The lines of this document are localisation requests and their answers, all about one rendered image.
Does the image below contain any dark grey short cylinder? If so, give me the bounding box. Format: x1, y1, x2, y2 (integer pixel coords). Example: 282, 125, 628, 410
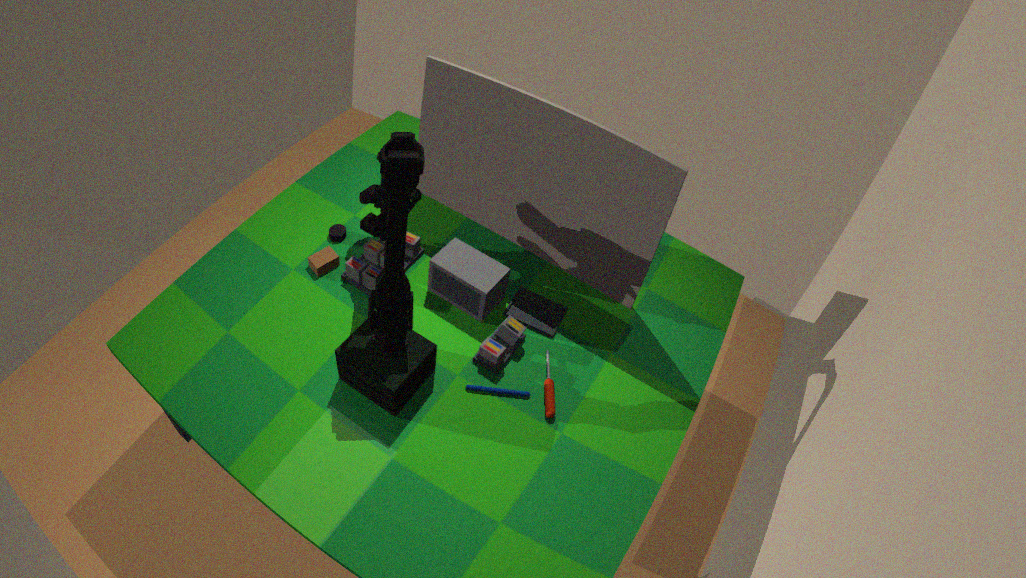
329, 224, 346, 242

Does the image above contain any beige flat panel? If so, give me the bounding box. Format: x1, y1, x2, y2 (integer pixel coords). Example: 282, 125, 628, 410
415, 55, 688, 308

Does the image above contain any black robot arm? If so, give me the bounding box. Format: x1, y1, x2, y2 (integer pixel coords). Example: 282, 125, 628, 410
359, 131, 425, 357

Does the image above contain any blue rod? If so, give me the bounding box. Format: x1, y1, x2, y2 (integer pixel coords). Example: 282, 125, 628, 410
465, 385, 531, 397

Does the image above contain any red-handled screwdriver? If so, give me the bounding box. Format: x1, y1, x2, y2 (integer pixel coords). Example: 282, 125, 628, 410
544, 350, 556, 418

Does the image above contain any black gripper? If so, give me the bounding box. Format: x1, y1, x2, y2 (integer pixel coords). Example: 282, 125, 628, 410
360, 188, 422, 241

